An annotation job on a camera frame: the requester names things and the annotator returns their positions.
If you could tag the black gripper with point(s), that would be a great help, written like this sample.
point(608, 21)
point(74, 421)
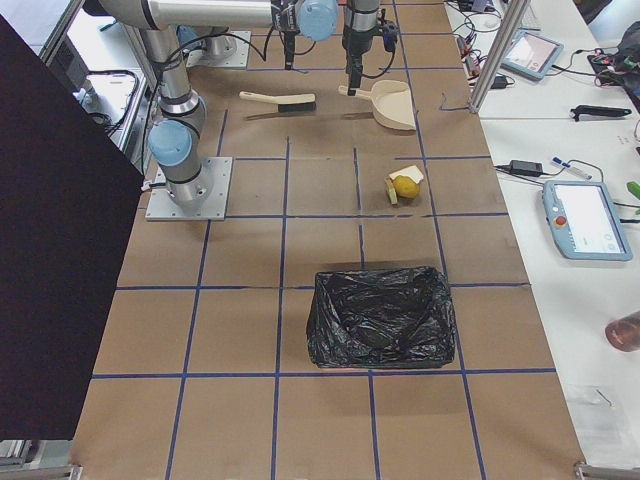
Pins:
point(288, 37)
point(354, 41)

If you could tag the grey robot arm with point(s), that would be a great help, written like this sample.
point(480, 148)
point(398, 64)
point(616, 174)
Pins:
point(191, 179)
point(315, 20)

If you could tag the beige plastic dustpan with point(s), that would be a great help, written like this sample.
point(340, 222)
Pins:
point(392, 105)

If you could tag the near teach pendant tablet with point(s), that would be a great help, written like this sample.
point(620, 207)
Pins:
point(583, 221)

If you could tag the far teach pendant tablet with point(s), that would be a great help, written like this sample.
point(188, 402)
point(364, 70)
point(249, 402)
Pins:
point(531, 56)

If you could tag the black power adapter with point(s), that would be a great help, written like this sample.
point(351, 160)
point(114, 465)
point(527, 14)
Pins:
point(526, 168)

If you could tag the small brown cracker piece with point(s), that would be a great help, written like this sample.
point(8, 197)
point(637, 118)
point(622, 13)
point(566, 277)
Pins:
point(391, 191)

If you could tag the teach pendant tablet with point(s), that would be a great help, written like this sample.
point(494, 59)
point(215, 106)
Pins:
point(583, 221)
point(531, 56)

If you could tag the bread slice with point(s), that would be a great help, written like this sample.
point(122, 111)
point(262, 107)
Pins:
point(413, 172)

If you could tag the aluminium frame post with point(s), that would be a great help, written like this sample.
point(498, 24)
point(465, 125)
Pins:
point(510, 24)

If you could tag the yellow lemon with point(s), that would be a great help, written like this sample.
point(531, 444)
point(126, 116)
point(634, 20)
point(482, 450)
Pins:
point(406, 187)

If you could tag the black handheld tool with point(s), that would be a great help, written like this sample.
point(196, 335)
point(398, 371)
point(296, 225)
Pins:
point(598, 111)

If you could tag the brown bottle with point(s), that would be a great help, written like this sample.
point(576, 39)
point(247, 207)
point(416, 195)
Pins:
point(623, 333)

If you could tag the black bag lined bin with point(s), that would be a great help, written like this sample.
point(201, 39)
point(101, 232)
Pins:
point(382, 319)

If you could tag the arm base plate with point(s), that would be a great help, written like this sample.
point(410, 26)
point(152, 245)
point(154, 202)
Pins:
point(204, 198)
point(228, 52)

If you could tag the beige hand brush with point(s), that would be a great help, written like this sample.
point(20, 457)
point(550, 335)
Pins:
point(284, 103)

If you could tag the black side panel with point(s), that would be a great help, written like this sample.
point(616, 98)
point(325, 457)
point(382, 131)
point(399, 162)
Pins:
point(68, 201)

